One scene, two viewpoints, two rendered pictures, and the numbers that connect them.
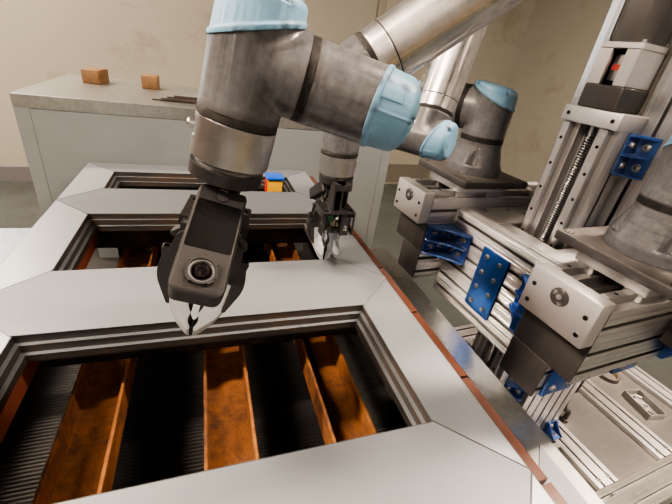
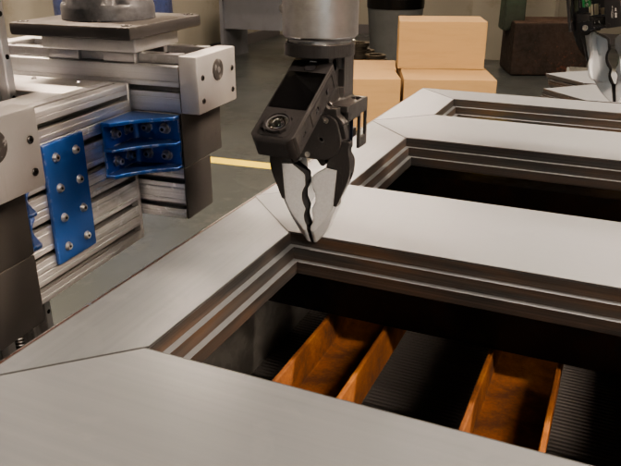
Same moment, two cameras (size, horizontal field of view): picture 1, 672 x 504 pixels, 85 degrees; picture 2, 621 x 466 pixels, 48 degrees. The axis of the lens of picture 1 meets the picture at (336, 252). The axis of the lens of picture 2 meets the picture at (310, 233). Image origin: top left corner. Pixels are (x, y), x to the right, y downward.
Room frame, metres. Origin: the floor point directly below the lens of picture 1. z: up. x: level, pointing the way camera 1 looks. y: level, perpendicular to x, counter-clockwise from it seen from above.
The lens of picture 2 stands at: (1.25, 0.53, 1.16)
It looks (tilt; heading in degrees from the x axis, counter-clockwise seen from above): 23 degrees down; 226
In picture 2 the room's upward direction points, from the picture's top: straight up
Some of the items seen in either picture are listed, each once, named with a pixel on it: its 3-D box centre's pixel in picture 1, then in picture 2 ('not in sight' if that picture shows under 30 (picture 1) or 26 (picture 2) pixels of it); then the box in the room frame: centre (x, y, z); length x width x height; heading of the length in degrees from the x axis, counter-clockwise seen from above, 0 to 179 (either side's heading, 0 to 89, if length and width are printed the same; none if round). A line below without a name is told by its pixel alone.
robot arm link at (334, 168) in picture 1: (339, 165); (317, 18); (0.74, 0.02, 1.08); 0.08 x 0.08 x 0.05
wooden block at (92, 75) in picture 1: (95, 75); not in sight; (1.57, 1.07, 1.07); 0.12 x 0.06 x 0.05; 16
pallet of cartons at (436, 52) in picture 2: not in sight; (397, 79); (-2.24, -2.26, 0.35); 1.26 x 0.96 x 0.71; 122
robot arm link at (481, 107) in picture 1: (488, 109); not in sight; (1.09, -0.35, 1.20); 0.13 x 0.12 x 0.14; 57
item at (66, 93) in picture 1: (228, 104); not in sight; (1.64, 0.55, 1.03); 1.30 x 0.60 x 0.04; 112
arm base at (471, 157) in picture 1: (477, 152); not in sight; (1.08, -0.36, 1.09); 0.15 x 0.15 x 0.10
